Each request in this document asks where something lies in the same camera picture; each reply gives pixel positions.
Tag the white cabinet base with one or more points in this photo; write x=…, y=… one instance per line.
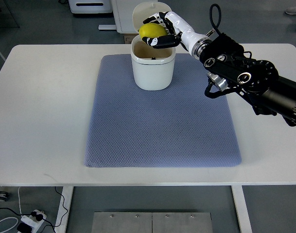
x=122, y=11

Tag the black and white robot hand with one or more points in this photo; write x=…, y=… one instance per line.
x=179, y=33

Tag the cardboard box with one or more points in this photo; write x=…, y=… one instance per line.
x=128, y=37

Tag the grey metal floor plate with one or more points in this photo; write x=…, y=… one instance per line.
x=155, y=222

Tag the white table leg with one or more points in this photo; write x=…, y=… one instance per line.
x=241, y=209
x=64, y=209

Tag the caster wheel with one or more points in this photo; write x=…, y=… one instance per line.
x=1, y=194

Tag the blue-grey textured mat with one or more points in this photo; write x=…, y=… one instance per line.
x=175, y=127

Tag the white table left leg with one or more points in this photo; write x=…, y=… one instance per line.
x=64, y=209

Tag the black plug adapter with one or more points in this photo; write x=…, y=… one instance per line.
x=24, y=228

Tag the white table right leg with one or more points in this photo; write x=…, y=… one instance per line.
x=241, y=209

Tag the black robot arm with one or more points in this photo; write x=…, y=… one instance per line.
x=231, y=69

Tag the white power strip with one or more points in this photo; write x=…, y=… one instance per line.
x=34, y=220

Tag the white appliance with black slot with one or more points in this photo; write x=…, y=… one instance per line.
x=90, y=6

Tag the white trash bin with lid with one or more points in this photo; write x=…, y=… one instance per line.
x=152, y=68

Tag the yellow lemon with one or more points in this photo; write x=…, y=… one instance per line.
x=152, y=30

